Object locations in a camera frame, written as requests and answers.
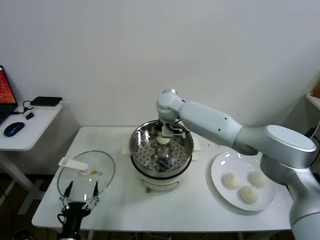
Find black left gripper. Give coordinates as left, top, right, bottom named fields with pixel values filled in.
left=59, top=181, right=100, bottom=234

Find white steamed baozi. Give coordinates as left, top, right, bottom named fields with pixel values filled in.
left=222, top=173, right=242, bottom=190
left=155, top=132, right=171, bottom=146
left=238, top=185, right=260, bottom=205
left=249, top=171, right=268, bottom=188

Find perforated steel steamer basket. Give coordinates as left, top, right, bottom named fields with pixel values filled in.
left=128, top=119, right=195, bottom=179

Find steel steamer pot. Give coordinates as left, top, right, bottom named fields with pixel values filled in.
left=121, top=136, right=202, bottom=194

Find white side desk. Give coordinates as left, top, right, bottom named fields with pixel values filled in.
left=0, top=101, right=70, bottom=216

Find blue computer mouse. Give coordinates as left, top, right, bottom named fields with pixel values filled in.
left=3, top=121, right=26, bottom=137

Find flat black box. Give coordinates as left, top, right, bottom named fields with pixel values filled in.
left=30, top=96, right=63, bottom=108

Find laptop screen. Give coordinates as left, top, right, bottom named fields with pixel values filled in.
left=0, top=65, right=19, bottom=126

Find white round plate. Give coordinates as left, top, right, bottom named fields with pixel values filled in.
left=210, top=151, right=277, bottom=212

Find white shelf board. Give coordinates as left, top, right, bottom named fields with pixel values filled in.
left=305, top=92, right=320, bottom=111

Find glass lid with white handle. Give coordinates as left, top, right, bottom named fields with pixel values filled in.
left=56, top=149, right=116, bottom=203

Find thin black cable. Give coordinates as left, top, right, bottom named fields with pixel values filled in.
left=11, top=100, right=35, bottom=116

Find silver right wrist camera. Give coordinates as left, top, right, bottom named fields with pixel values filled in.
left=161, top=124, right=187, bottom=139

